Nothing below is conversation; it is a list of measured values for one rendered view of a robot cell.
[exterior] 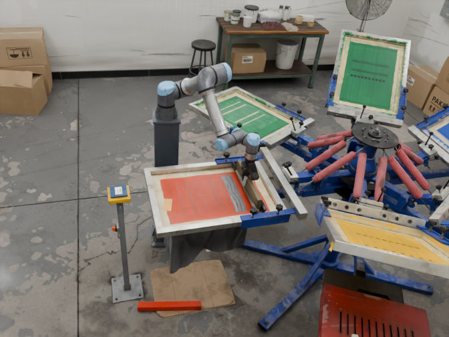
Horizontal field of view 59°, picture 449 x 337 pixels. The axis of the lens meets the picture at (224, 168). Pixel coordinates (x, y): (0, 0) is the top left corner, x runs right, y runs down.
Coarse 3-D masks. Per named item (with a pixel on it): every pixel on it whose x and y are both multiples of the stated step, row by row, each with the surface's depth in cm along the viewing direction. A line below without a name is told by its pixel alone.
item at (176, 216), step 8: (240, 192) 254; (176, 200) 243; (248, 200) 249; (264, 200) 250; (176, 208) 237; (248, 208) 243; (168, 216) 231; (176, 216) 232; (184, 216) 232; (192, 216) 233; (200, 216) 234; (208, 216) 234; (216, 216) 235; (224, 216) 235
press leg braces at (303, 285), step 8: (312, 240) 322; (320, 240) 318; (280, 248) 339; (288, 248) 334; (296, 248) 330; (328, 248) 310; (320, 256) 310; (320, 264) 310; (312, 272) 309; (368, 272) 325; (376, 272) 328; (304, 280) 309; (304, 288) 309
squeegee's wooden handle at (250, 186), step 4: (240, 160) 263; (240, 164) 260; (236, 168) 268; (240, 168) 259; (240, 172) 260; (248, 176) 251; (248, 180) 248; (248, 184) 247; (252, 184) 245; (248, 188) 248; (252, 188) 242; (248, 192) 248; (252, 192) 241; (256, 192) 239; (252, 196) 242; (256, 196) 236; (252, 200) 243; (256, 200) 236; (260, 200) 234; (256, 204) 236; (260, 204) 236; (260, 208) 238
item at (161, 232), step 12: (144, 168) 258; (156, 168) 260; (168, 168) 261; (180, 168) 263; (192, 168) 265; (204, 168) 268; (216, 168) 271; (264, 180) 261; (276, 192) 252; (156, 204) 233; (276, 204) 245; (156, 216) 225; (156, 228) 218; (168, 228) 219; (180, 228) 220; (192, 228) 220; (204, 228) 223; (216, 228) 226
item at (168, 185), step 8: (192, 176) 263; (200, 176) 263; (208, 176) 264; (216, 176) 265; (232, 176) 266; (160, 184) 253; (168, 184) 254; (240, 184) 260; (168, 192) 248; (176, 192) 248
